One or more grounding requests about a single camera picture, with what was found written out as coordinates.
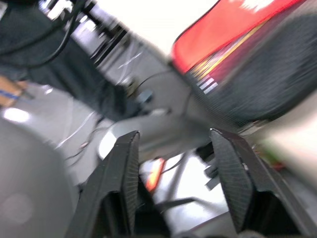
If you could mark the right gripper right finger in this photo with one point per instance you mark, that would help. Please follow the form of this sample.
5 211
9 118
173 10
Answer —
245 188

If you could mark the silver robot body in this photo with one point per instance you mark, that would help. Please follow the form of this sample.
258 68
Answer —
29 173

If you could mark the red zippered case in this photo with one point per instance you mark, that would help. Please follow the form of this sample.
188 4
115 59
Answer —
272 81

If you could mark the brown cardboard box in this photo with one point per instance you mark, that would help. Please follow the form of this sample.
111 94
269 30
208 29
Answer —
10 90

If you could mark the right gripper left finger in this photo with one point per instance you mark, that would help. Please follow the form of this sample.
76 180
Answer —
111 188

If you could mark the small orange object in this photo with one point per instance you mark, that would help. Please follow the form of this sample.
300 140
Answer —
154 176

